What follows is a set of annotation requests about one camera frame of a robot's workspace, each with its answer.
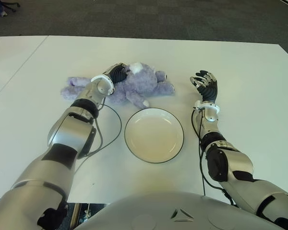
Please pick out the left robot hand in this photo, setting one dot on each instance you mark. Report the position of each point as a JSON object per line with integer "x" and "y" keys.
{"x": 116, "y": 73}

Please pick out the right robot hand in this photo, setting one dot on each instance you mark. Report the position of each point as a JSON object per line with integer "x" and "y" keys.
{"x": 210, "y": 92}

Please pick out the purple plush bunny doll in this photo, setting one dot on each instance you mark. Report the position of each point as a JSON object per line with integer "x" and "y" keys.
{"x": 141, "y": 83}

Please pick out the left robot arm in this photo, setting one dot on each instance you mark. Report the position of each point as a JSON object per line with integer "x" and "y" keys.
{"x": 69, "y": 134}

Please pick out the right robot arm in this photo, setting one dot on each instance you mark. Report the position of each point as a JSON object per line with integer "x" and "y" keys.
{"x": 240, "y": 165}

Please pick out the white plate black rim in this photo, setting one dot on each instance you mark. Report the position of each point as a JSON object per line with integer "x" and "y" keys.
{"x": 153, "y": 139}

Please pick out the black office chair base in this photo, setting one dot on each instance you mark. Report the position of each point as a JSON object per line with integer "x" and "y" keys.
{"x": 12, "y": 4}

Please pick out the grey robot torso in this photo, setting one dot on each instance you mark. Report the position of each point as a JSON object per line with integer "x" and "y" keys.
{"x": 158, "y": 210}

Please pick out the metal table leg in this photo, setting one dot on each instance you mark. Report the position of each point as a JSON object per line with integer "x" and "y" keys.
{"x": 75, "y": 214}

